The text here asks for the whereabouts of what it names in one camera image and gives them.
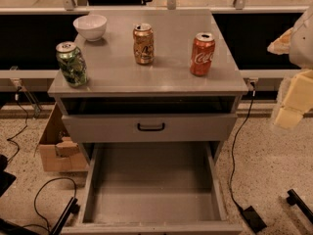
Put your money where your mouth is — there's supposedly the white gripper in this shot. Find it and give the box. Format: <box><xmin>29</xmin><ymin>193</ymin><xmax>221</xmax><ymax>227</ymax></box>
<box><xmin>274</xmin><ymin>70</ymin><xmax>313</xmax><ymax>129</ymax></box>

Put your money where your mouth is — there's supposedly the grey drawer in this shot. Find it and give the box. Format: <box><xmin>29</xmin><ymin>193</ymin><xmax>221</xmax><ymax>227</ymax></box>
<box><xmin>62</xmin><ymin>142</ymin><xmax>242</xmax><ymax>235</ymax></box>
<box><xmin>62</xmin><ymin>114</ymin><xmax>237</xmax><ymax>143</ymax></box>

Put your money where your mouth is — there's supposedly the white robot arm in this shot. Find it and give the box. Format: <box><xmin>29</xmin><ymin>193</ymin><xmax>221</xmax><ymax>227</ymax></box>
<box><xmin>267</xmin><ymin>5</ymin><xmax>313</xmax><ymax>130</ymax></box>

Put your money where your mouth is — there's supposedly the grey drawer cabinet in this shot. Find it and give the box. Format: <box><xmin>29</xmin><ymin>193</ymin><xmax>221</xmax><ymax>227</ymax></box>
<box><xmin>49</xmin><ymin>9</ymin><xmax>247</xmax><ymax>158</ymax></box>

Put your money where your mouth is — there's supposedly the grey top drawer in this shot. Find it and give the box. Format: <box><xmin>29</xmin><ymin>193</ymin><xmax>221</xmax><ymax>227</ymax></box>
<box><xmin>62</xmin><ymin>114</ymin><xmax>237</xmax><ymax>143</ymax></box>

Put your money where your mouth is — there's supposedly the black bar right floor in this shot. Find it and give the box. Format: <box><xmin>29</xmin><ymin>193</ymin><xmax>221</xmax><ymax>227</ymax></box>
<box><xmin>287</xmin><ymin>189</ymin><xmax>313</xmax><ymax>224</ymax></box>

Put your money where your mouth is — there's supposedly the black bar floor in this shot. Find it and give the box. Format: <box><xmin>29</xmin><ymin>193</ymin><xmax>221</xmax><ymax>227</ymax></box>
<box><xmin>287</xmin><ymin>189</ymin><xmax>313</xmax><ymax>224</ymax></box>
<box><xmin>49</xmin><ymin>197</ymin><xmax>80</xmax><ymax>235</ymax></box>

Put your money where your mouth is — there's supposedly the black power adapter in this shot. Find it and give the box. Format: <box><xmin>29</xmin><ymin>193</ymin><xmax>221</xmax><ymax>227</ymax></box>
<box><xmin>241</xmin><ymin>206</ymin><xmax>267</xmax><ymax>233</ymax></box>

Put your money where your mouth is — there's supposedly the red Coca-Cola can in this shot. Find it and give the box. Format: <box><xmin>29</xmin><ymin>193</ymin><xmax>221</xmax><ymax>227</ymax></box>
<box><xmin>190</xmin><ymin>32</ymin><xmax>215</xmax><ymax>76</ymax></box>

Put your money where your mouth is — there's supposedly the gold soda can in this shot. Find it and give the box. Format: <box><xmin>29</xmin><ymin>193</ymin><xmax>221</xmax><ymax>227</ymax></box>
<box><xmin>133</xmin><ymin>23</ymin><xmax>154</xmax><ymax>65</ymax></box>

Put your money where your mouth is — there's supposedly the white ceramic bowl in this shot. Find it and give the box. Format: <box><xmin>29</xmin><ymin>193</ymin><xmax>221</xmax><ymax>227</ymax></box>
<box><xmin>73</xmin><ymin>15</ymin><xmax>108</xmax><ymax>41</ymax></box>

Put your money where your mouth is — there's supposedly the green soda can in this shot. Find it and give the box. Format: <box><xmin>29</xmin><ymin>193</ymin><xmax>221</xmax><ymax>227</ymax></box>
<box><xmin>56</xmin><ymin>41</ymin><xmax>87</xmax><ymax>87</ymax></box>

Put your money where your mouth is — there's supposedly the brown cardboard box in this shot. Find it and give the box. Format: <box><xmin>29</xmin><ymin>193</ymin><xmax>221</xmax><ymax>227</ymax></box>
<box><xmin>38</xmin><ymin>105</ymin><xmax>89</xmax><ymax>172</ymax></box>

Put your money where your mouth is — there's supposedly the black bar left floor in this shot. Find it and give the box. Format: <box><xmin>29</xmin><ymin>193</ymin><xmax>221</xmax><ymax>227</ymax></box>
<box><xmin>49</xmin><ymin>197</ymin><xmax>80</xmax><ymax>235</ymax></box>

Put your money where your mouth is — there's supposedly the black object left edge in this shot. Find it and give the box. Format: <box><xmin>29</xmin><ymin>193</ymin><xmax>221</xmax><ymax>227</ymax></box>
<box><xmin>0</xmin><ymin>155</ymin><xmax>16</xmax><ymax>197</ymax></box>

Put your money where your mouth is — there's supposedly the black cable right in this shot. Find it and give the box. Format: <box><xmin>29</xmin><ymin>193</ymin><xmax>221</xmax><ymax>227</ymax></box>
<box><xmin>228</xmin><ymin>80</ymin><xmax>256</xmax><ymax>211</ymax></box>

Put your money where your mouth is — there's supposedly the black cable left loop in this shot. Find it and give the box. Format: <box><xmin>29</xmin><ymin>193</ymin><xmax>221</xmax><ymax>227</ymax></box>
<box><xmin>19</xmin><ymin>176</ymin><xmax>78</xmax><ymax>233</ymax></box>

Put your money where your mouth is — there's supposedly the black cable far left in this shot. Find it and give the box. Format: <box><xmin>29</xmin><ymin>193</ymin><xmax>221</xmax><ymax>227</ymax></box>
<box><xmin>5</xmin><ymin>85</ymin><xmax>29</xmax><ymax>164</ymax></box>

